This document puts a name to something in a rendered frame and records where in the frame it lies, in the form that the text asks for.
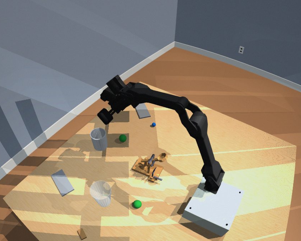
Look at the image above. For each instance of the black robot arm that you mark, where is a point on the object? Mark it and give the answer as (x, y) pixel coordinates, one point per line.
(137, 93)

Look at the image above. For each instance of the green ball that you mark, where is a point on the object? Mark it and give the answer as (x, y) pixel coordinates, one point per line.
(122, 138)
(137, 204)

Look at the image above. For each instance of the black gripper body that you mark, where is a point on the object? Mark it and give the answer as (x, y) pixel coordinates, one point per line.
(106, 116)

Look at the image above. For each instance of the clear plastic cup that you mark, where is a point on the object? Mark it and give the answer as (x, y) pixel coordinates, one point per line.
(101, 192)

